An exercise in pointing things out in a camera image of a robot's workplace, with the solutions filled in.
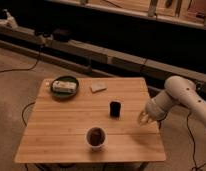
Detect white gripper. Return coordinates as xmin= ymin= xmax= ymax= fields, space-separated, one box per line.
xmin=137 ymin=99 xmax=163 ymax=125

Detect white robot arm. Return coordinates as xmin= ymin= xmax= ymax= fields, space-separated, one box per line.
xmin=138 ymin=76 xmax=206 ymax=127

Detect white cup with brown drink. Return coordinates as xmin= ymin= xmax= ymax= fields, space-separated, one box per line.
xmin=86 ymin=127 xmax=106 ymax=150

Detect white rectangular food block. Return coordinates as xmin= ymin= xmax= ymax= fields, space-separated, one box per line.
xmin=52 ymin=81 xmax=77 ymax=93

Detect dark device on ledge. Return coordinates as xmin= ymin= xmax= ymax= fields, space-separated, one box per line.
xmin=53 ymin=29 xmax=71 ymax=42

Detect white object on ledge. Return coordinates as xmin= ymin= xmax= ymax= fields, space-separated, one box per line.
xmin=0 ymin=9 xmax=18 ymax=29

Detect black cable right floor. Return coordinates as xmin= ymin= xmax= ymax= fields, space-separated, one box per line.
xmin=185 ymin=113 xmax=206 ymax=171

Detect black cable on floor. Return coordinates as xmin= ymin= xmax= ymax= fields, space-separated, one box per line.
xmin=0 ymin=49 xmax=42 ymax=75

